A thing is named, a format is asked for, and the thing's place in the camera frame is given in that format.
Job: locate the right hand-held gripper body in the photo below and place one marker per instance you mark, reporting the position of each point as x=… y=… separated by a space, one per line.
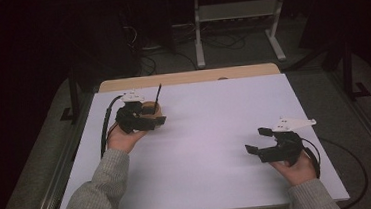
x=282 y=148

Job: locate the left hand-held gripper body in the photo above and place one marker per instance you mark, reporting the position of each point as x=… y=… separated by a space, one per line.
x=129 y=119

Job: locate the brown cup with animal figure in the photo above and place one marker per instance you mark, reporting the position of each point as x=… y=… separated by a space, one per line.
x=159 y=112

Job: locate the thin black makeup brush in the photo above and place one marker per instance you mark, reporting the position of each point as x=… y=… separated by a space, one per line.
x=158 y=95

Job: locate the person's left hand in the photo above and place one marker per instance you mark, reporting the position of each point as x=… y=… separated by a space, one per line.
x=122 y=141

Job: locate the person's right hand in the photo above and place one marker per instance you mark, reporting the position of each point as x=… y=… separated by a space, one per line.
x=297 y=174

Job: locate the black metal stand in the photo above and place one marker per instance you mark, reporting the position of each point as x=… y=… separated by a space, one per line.
x=348 y=71
x=74 y=100

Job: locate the white metal stand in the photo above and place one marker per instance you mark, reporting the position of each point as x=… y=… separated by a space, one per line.
x=238 y=10

